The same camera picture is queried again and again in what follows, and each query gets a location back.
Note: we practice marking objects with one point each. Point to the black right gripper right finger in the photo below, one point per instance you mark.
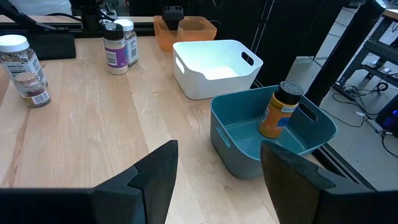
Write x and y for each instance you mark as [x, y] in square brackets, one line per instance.
[295, 193]

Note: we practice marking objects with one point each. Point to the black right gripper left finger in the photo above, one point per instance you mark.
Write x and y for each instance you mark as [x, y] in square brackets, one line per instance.
[149, 193]

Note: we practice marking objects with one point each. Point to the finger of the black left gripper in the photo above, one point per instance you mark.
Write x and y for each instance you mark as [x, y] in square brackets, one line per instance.
[176, 25]
[172, 25]

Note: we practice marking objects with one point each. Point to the slim spice bottle white lid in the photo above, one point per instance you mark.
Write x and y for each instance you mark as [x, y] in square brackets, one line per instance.
[132, 43]

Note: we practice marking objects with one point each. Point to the purple-label spice bottle black lid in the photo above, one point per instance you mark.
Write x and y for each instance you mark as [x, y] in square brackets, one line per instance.
[115, 53]

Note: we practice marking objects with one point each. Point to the orange-label spice bottle black lid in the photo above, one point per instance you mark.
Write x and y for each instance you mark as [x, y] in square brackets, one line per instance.
[275, 121]

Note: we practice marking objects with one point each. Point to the small glass saffron jar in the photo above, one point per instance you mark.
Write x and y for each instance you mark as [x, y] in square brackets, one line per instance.
[31, 93]

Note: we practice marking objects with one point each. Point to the large glass jar white lid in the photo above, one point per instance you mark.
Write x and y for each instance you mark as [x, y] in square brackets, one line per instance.
[18, 62]

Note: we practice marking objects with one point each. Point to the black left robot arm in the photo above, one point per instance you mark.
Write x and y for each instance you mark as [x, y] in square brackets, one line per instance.
[91, 15]

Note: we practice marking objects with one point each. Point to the orange translucent plastic bin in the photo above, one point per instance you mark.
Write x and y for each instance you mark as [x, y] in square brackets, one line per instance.
[192, 34]

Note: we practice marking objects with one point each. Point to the white plastic bin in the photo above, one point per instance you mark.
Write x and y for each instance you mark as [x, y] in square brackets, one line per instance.
[202, 84]

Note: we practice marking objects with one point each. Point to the blue plastic bin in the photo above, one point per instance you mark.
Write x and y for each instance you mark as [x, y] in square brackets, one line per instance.
[236, 149]

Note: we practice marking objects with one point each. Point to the black power strip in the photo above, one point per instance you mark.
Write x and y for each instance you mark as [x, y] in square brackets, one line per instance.
[343, 91]

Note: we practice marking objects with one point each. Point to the black cloth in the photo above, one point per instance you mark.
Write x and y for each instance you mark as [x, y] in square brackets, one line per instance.
[53, 46]

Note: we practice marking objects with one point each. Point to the thick black post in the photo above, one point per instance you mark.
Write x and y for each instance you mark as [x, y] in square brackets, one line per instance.
[345, 46]

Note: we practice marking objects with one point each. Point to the black metal workbench frame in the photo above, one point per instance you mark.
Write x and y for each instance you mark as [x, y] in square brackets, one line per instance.
[382, 53]

